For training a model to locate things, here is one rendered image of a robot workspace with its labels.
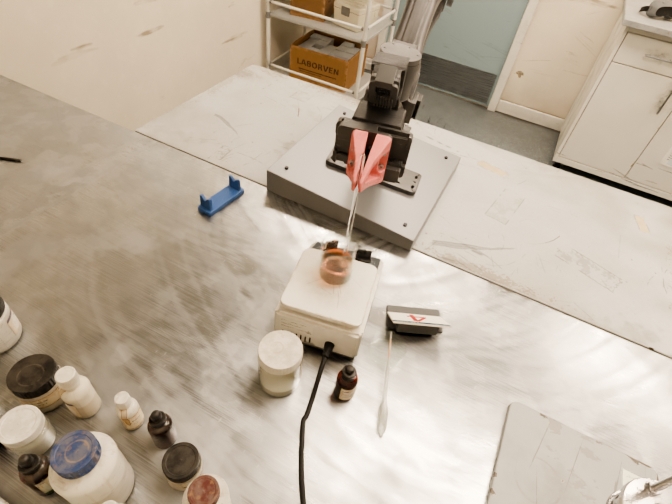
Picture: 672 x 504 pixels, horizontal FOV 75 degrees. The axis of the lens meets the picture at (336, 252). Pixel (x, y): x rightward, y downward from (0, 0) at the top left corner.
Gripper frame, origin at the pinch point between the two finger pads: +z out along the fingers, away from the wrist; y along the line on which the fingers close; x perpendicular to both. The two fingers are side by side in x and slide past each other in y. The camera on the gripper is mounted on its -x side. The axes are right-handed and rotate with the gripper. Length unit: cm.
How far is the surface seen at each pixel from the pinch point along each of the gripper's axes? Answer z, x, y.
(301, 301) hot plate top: 6.8, 17.0, -4.2
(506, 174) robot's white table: -53, 26, 29
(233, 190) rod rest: -21.3, 24.9, -27.1
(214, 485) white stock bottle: 31.7, 17.3, -5.5
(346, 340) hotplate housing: 8.6, 20.6, 3.3
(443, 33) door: -298, 74, 9
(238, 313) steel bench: 5.8, 25.9, -14.5
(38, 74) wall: -81, 47, -129
